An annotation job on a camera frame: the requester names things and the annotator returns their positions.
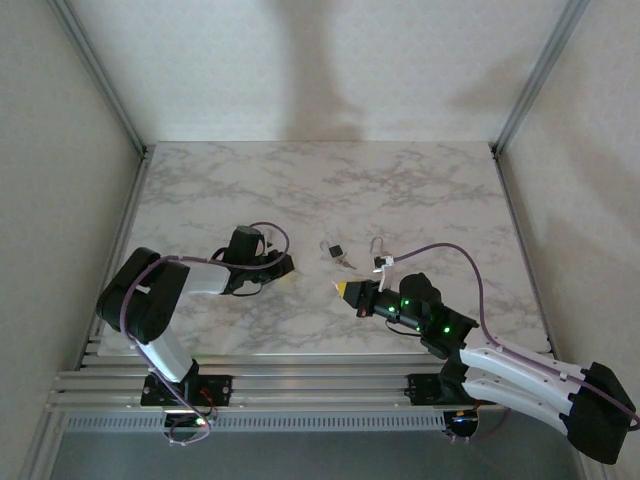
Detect aluminium frame post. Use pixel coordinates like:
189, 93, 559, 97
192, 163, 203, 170
47, 0, 149, 156
492, 0, 591, 154

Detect circuit board with LED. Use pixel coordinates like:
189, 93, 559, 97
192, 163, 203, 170
163, 409, 220, 431
442, 409, 481, 436

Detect grey slotted cable duct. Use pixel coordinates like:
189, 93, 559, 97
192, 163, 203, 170
64, 412, 446, 432

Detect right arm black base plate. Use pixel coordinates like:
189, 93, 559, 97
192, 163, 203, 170
407, 372, 481, 406

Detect aluminium mounting rails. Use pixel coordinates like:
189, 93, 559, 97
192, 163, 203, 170
43, 353, 594, 414

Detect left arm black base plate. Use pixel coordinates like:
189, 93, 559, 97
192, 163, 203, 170
140, 373, 235, 407

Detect aluminium table side rail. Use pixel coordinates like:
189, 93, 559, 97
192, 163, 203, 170
74, 147, 154, 371
492, 149, 559, 361

